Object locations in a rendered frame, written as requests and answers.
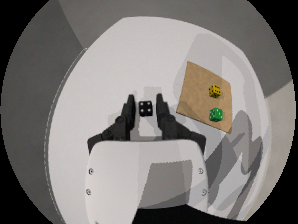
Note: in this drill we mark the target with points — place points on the yellow die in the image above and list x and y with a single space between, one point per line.
214 91

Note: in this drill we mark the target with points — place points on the green die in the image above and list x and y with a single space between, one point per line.
216 115

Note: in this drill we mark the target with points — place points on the black die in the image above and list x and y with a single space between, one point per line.
145 108

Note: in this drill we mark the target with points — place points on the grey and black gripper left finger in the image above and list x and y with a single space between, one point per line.
120 130

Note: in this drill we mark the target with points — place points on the tan square mat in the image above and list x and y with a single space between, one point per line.
195 101

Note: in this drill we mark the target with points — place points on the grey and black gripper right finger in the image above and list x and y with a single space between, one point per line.
170 127

